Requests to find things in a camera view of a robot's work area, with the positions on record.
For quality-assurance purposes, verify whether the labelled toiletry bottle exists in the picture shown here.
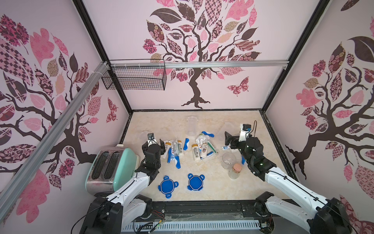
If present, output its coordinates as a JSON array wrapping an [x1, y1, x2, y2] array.
[[200, 143, 209, 159], [192, 144, 201, 162], [164, 141, 171, 156]]

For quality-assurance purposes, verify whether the blue lid toiletry container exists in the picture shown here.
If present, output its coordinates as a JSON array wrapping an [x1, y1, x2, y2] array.
[[139, 131, 149, 144], [222, 122, 236, 135], [187, 116, 198, 137]]

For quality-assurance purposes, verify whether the green toothbrush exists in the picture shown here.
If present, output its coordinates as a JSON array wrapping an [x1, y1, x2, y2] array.
[[207, 141, 217, 154]]

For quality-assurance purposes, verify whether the clear plastic toiletry bag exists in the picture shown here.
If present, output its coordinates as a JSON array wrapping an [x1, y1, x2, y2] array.
[[196, 133, 210, 147]]

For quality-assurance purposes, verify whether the detached blue lid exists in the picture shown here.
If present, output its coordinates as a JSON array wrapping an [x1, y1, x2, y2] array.
[[158, 175, 179, 199], [187, 173, 205, 191]]

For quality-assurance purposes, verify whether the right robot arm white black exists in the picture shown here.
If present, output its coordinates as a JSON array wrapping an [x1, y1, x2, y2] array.
[[225, 130, 354, 234]]

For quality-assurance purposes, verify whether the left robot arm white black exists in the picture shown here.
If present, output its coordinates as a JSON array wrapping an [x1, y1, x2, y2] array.
[[79, 138, 166, 234]]

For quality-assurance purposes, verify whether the clear drinking glass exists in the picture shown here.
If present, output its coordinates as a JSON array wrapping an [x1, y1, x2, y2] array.
[[221, 153, 237, 170]]

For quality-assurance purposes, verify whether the small corked glass jar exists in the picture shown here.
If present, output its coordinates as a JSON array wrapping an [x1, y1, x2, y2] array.
[[228, 163, 242, 179]]

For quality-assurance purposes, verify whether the mint green silver toaster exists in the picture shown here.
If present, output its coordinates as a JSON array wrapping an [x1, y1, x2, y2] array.
[[85, 146, 140, 196]]

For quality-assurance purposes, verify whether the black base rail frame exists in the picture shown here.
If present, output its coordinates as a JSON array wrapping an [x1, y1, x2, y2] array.
[[79, 198, 334, 234]]

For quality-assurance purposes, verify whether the white slotted cable duct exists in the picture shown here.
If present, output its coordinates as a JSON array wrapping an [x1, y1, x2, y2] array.
[[121, 220, 261, 233]]

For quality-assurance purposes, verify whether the back aluminium rail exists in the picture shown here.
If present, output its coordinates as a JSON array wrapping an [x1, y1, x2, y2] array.
[[111, 60, 289, 69]]

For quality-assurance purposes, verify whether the aluminium rail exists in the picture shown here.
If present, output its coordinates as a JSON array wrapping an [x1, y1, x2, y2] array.
[[1, 61, 110, 221], [111, 60, 289, 69]]

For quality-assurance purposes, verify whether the black wire basket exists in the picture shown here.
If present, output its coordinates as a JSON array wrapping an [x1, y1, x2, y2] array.
[[101, 58, 167, 91]]

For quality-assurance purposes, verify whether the left aluminium rail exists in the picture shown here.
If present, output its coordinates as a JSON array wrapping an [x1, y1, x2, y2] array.
[[1, 61, 110, 221]]

